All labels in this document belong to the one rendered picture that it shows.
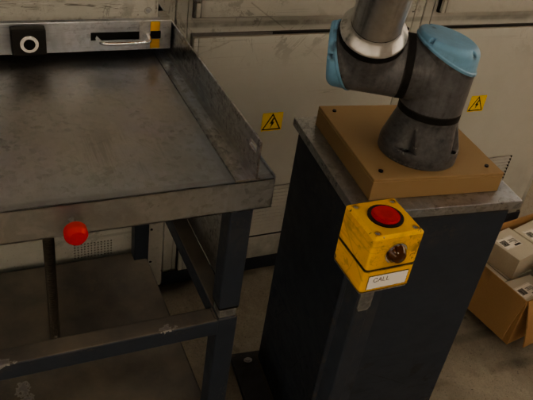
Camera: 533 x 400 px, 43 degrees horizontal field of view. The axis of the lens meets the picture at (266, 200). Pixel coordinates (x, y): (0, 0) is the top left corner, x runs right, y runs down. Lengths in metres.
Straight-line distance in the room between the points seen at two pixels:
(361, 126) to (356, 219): 0.48
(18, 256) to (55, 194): 0.92
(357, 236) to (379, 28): 0.36
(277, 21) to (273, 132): 0.31
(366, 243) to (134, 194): 0.34
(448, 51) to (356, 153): 0.25
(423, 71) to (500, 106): 1.11
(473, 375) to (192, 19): 1.24
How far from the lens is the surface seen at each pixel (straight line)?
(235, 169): 1.04
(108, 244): 1.91
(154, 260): 2.00
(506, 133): 2.37
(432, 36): 1.19
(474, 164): 1.33
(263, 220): 2.02
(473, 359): 2.09
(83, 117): 1.16
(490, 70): 2.17
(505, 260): 2.28
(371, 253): 0.88
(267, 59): 1.73
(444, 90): 1.20
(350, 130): 1.33
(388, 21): 1.09
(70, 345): 1.19
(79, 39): 1.34
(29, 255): 1.89
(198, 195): 1.00
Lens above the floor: 1.41
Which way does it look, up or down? 35 degrees down
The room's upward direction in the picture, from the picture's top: 9 degrees clockwise
